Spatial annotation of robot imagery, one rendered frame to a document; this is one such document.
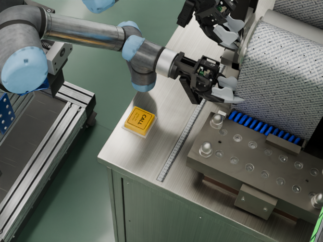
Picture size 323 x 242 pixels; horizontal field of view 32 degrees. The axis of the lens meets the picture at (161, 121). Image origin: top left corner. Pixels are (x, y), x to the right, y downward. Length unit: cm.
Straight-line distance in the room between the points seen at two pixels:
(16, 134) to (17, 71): 115
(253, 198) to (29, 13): 76
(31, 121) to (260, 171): 131
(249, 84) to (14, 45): 60
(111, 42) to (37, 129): 96
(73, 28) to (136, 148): 39
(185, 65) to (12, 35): 45
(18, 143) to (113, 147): 90
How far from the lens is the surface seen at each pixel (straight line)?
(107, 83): 288
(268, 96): 150
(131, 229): 211
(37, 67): 141
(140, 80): 164
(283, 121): 157
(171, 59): 154
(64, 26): 158
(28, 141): 251
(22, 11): 151
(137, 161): 165
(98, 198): 258
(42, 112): 257
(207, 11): 139
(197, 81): 154
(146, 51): 156
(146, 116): 170
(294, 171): 155
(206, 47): 189
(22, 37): 144
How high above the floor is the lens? 238
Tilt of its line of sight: 60 degrees down
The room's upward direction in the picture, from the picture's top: 4 degrees clockwise
